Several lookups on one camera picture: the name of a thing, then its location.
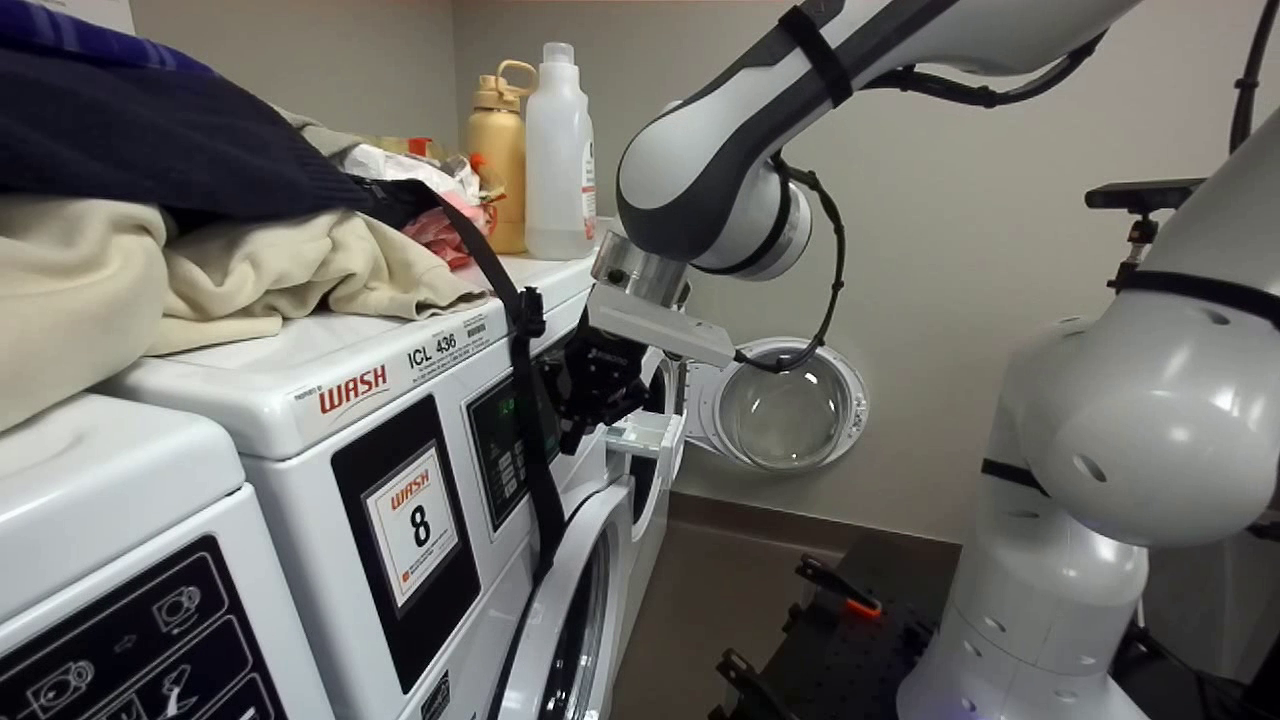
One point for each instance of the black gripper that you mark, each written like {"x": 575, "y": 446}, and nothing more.
{"x": 622, "y": 379}

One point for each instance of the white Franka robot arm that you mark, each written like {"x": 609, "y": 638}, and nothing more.
{"x": 1145, "y": 425}

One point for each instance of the white WASH washing machine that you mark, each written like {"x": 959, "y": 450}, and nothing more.
{"x": 307, "y": 364}

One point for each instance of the white washing machine icon panel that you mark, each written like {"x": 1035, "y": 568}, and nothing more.
{"x": 106, "y": 495}

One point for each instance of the round glass washer door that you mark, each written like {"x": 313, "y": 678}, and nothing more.
{"x": 784, "y": 416}

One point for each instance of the number 8 sticker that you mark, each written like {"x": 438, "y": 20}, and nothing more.
{"x": 414, "y": 524}

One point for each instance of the red and white cloth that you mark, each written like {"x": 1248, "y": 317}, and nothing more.
{"x": 433, "y": 224}

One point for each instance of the white plastic bottle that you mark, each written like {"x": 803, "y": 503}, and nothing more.
{"x": 554, "y": 146}

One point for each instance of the white washer door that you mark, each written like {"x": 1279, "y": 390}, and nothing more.
{"x": 537, "y": 643}

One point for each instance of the gold detergent bottle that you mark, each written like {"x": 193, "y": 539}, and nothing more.
{"x": 496, "y": 154}

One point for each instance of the black clamp orange tip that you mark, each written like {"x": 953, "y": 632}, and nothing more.
{"x": 842, "y": 589}

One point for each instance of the beige cloth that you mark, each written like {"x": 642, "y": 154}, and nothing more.
{"x": 83, "y": 294}

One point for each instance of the dark navy cloth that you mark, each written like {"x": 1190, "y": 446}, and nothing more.
{"x": 147, "y": 122}

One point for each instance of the black chair armrest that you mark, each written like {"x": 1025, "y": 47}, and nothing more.
{"x": 1130, "y": 192}

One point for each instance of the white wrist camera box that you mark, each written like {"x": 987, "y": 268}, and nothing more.
{"x": 661, "y": 324}

